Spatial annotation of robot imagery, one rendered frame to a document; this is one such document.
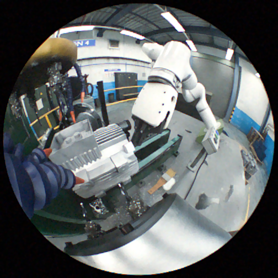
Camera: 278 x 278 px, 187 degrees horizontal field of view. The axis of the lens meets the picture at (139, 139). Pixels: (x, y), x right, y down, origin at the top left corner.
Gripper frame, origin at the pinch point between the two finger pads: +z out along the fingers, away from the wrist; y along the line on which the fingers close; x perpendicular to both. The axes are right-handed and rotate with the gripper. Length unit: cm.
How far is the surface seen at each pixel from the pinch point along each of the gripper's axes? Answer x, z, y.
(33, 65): 25.0, -9.6, -1.7
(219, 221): -25, 19, -57
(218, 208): -31, 16, -51
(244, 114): -606, -364, -249
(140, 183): -11.9, 22.9, -2.9
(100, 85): 9.7, -10.8, 18.0
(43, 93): 148, 19, 301
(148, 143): -21.4, 7.3, 9.7
